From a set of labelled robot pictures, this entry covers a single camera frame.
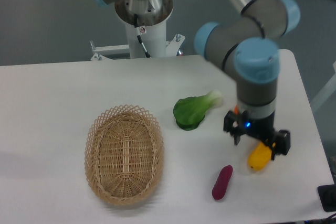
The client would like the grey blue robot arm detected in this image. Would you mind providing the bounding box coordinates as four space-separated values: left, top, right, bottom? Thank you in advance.
96 0 300 160

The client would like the yellow mango toy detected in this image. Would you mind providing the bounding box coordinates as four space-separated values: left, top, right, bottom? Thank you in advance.
247 142 272 172

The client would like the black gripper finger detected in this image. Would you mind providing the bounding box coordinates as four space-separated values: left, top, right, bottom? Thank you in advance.
233 130 244 146
269 141 278 161

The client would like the orange toy fruit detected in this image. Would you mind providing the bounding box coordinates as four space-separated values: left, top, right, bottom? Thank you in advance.
234 105 239 114

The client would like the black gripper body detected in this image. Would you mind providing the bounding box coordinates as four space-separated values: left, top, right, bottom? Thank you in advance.
223 110 291 155

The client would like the woven wicker basket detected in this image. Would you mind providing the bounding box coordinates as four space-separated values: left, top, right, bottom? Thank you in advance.
85 105 164 206

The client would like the purple sweet potato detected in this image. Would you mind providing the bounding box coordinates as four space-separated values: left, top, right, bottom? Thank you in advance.
212 165 233 200

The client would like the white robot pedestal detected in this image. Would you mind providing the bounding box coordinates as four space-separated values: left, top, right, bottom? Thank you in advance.
90 0 186 60

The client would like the white frame leg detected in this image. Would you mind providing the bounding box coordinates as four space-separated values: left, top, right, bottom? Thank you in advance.
310 62 336 113

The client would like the green bok choy toy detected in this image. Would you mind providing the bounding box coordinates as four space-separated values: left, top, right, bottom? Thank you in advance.
173 90 223 131

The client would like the black device at edge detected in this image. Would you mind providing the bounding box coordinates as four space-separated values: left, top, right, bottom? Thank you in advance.
317 184 335 212

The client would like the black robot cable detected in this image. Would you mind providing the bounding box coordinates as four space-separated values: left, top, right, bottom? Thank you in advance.
133 13 152 58

